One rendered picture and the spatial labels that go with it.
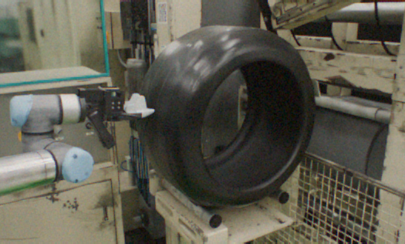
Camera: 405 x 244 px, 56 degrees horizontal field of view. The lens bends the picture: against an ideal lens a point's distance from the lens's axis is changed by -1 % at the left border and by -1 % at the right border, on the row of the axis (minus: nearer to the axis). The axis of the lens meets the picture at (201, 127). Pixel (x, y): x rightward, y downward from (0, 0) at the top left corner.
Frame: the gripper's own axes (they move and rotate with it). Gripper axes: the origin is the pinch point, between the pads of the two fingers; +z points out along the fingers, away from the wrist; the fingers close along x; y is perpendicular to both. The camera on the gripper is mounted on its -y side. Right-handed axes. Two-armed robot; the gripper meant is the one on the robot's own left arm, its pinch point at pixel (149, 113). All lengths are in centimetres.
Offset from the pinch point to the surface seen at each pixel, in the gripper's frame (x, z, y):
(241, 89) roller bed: 38, 61, 0
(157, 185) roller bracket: 23.3, 15.3, -33.9
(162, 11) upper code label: 32.5, 17.9, 29.2
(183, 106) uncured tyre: -10.3, 4.9, 4.0
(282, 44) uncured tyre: -10.4, 37.3, 21.6
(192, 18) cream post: 26.1, 26.8, 27.6
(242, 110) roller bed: 37, 63, -10
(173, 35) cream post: 26.1, 19.5, 21.0
